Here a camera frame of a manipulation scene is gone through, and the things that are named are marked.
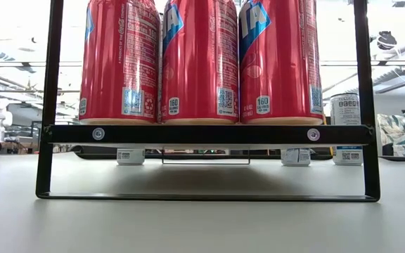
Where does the red Fanta soda can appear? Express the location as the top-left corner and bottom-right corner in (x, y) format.
(159, 0), (240, 126)
(238, 0), (325, 127)
(78, 0), (162, 126)

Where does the white Celsius energy can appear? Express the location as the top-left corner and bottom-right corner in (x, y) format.
(330, 92), (364, 167)
(116, 147), (146, 166)
(281, 147), (311, 167)

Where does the leaf patterned cloth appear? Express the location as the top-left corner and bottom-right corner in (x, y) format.
(377, 111), (405, 157)

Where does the black aluminium rig frame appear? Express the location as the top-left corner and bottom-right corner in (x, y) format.
(74, 149), (405, 162)

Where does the black ceiling cable reel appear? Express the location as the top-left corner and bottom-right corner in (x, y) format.
(376, 30), (399, 50)

